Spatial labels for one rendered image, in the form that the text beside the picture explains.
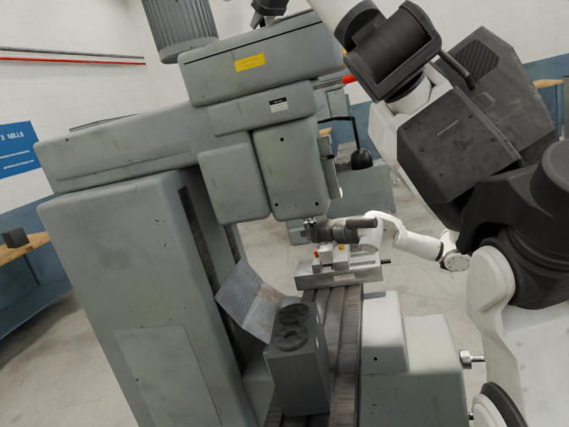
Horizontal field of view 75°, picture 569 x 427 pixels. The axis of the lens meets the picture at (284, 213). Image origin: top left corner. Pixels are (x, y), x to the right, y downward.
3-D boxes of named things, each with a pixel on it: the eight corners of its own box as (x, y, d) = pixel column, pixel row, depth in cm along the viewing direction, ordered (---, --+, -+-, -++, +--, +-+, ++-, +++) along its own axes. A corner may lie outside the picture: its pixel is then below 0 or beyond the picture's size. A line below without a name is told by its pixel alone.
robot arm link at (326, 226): (324, 212, 134) (355, 210, 126) (330, 235, 136) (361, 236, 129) (306, 225, 124) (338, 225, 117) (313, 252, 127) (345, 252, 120)
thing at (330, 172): (342, 194, 127) (329, 133, 121) (341, 197, 124) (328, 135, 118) (331, 196, 129) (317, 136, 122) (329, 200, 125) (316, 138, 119)
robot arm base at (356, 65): (461, 60, 65) (434, 53, 75) (423, -4, 60) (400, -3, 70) (389, 117, 70) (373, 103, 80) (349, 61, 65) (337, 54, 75)
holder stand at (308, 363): (328, 353, 114) (315, 296, 108) (331, 413, 93) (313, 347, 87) (290, 358, 116) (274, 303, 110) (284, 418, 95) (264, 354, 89)
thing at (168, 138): (269, 141, 136) (255, 85, 130) (251, 152, 115) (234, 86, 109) (93, 180, 158) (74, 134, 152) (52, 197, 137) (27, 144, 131)
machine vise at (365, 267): (381, 263, 158) (377, 240, 155) (383, 281, 145) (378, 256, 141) (302, 274, 167) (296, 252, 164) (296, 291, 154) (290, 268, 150)
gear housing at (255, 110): (326, 107, 128) (320, 76, 125) (317, 113, 106) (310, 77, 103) (238, 128, 138) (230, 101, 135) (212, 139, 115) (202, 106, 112)
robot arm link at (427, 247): (399, 238, 124) (455, 256, 123) (399, 260, 116) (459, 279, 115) (412, 215, 117) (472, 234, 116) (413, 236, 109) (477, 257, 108)
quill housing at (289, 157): (334, 196, 137) (316, 109, 128) (329, 217, 118) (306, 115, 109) (285, 205, 142) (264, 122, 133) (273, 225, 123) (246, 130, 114)
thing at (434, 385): (461, 424, 167) (447, 311, 150) (481, 499, 138) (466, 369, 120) (290, 424, 190) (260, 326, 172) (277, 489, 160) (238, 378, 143)
